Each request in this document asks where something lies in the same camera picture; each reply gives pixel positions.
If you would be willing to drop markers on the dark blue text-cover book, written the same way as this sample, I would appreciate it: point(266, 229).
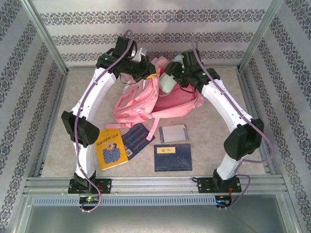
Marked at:
point(136, 140)

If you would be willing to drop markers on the aluminium front rail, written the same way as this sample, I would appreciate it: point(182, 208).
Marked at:
point(150, 185)

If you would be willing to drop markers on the grey teal book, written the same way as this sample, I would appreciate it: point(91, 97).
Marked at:
point(173, 133)

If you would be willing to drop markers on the aluminium side rail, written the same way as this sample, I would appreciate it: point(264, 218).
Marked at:
point(55, 109)
point(252, 109)

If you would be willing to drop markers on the aluminium frame post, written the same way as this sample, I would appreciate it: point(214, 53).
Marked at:
point(44, 34)
point(260, 34)

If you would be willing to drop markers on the grey metal panel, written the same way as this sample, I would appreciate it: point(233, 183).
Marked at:
point(150, 221)

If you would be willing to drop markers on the aluminium back rail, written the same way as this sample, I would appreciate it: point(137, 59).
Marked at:
point(218, 67)

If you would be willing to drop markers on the small circuit board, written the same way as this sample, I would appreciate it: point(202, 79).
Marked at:
point(222, 203)
point(88, 200)

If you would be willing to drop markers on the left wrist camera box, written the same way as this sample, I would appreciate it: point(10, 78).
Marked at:
point(139, 54)

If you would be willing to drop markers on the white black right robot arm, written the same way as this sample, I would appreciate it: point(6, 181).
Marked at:
point(243, 143)

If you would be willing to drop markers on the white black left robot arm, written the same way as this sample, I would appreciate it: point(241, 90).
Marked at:
point(97, 97)

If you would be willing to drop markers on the dark blue yellow-label notebook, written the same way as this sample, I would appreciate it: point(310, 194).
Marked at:
point(172, 160)

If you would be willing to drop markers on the yellow book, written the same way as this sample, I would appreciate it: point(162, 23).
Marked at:
point(111, 155)

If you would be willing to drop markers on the pink school backpack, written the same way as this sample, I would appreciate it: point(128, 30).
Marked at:
point(170, 106)

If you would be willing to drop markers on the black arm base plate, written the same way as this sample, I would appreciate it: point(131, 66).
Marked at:
point(202, 185)
point(105, 185)

